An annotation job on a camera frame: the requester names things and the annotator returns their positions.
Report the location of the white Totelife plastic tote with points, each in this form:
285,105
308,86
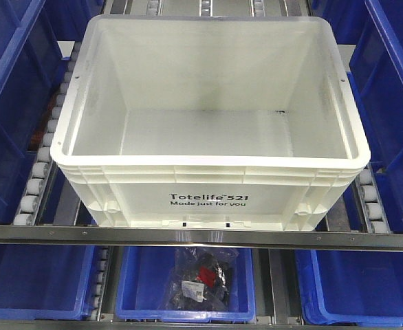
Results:
226,123

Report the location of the blue bin lower middle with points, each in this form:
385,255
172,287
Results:
144,276

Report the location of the blue bin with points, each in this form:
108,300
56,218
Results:
30,66
47,282
364,288
144,276
377,69

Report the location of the blue bin lower right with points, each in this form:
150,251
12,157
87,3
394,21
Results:
364,288

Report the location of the blue bin upper left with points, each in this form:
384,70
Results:
30,66

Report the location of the blue bin lower left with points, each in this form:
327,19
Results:
47,282

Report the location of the blue bin upper right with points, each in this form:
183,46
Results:
377,69

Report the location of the plastic bag of black parts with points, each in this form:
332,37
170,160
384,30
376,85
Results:
201,279

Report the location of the lower white roller track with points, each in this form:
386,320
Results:
100,283

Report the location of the white roller track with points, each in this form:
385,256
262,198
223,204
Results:
43,171
100,283
370,207

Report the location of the left white roller track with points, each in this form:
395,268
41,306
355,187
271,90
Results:
43,171

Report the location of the right white roller track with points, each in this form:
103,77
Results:
370,207

